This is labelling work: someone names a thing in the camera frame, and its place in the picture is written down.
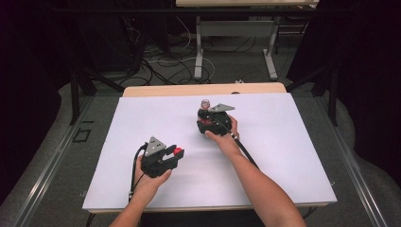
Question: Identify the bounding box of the person's left hand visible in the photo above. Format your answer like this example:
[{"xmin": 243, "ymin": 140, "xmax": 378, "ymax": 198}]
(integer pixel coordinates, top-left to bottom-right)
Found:
[{"xmin": 133, "ymin": 153, "xmax": 173, "ymax": 199}]

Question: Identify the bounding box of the white floor cable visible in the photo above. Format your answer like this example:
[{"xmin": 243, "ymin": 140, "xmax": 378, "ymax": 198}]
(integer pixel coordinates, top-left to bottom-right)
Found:
[{"xmin": 147, "ymin": 16, "xmax": 217, "ymax": 85}]

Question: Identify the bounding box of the bundle of black floor cables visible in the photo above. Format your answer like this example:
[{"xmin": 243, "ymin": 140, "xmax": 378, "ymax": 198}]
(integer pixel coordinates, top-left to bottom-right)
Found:
[{"xmin": 118, "ymin": 15, "xmax": 257, "ymax": 87}]

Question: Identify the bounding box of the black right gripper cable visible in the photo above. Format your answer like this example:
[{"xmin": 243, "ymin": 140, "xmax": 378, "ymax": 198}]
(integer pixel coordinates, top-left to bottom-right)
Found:
[{"xmin": 218, "ymin": 120, "xmax": 260, "ymax": 170}]

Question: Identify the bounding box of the person's right hand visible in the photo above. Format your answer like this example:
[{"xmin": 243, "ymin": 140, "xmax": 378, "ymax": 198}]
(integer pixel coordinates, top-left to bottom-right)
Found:
[{"xmin": 204, "ymin": 114, "xmax": 240, "ymax": 151}]

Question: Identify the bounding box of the metal floor rail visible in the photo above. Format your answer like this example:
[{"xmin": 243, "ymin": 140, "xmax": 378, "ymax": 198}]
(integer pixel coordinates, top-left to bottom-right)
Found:
[
  {"xmin": 314, "ymin": 96, "xmax": 390, "ymax": 227},
  {"xmin": 11, "ymin": 96, "xmax": 96, "ymax": 227}
]

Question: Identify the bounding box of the dark curtain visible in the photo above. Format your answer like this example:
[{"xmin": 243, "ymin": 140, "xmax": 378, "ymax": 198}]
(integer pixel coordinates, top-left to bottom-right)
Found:
[
  {"xmin": 285, "ymin": 0, "xmax": 401, "ymax": 190},
  {"xmin": 0, "ymin": 0, "xmax": 77, "ymax": 206}
]

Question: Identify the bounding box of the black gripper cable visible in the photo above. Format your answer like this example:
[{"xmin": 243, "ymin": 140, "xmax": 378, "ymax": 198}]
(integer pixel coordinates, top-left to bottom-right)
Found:
[
  {"xmin": 218, "ymin": 120, "xmax": 260, "ymax": 170},
  {"xmin": 127, "ymin": 142, "xmax": 149, "ymax": 202}
]

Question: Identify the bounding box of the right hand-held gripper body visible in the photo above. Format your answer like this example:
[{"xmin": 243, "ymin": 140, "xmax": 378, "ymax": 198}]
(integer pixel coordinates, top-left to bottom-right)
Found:
[{"xmin": 201, "ymin": 103, "xmax": 236, "ymax": 137}]

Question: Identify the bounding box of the black metal stand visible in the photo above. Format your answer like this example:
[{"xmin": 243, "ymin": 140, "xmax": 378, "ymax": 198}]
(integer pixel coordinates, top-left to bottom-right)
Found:
[
  {"xmin": 69, "ymin": 61, "xmax": 126, "ymax": 126},
  {"xmin": 285, "ymin": 61, "xmax": 340, "ymax": 128}
]

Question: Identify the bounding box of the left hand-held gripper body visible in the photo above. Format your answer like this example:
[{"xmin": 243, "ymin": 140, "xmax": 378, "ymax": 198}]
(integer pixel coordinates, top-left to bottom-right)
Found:
[{"xmin": 140, "ymin": 135, "xmax": 178, "ymax": 179}]

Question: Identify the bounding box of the dark drink bottle red label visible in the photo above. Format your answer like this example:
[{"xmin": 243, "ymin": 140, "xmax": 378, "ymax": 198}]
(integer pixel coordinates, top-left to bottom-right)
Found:
[{"xmin": 197, "ymin": 98, "xmax": 212, "ymax": 128}]

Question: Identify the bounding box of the white table sheet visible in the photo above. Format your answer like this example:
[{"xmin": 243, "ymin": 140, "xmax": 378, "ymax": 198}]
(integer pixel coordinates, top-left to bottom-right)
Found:
[{"xmin": 82, "ymin": 92, "xmax": 338, "ymax": 211}]

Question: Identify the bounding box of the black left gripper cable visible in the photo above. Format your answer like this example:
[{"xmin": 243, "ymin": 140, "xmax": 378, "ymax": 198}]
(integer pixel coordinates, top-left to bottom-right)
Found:
[{"xmin": 127, "ymin": 142, "xmax": 149, "ymax": 202}]

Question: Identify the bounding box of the wooden table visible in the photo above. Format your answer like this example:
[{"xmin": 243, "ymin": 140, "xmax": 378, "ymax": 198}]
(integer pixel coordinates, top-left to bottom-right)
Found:
[{"xmin": 82, "ymin": 81, "xmax": 338, "ymax": 215}]

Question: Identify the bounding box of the black crossbar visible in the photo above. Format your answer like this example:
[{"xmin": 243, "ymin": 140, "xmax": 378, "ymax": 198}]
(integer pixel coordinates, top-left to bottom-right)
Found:
[{"xmin": 52, "ymin": 7, "xmax": 318, "ymax": 15}]

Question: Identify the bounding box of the white-legged desk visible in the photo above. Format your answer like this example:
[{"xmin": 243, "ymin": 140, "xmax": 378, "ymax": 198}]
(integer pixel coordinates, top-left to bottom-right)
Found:
[{"xmin": 175, "ymin": 0, "xmax": 321, "ymax": 81}]

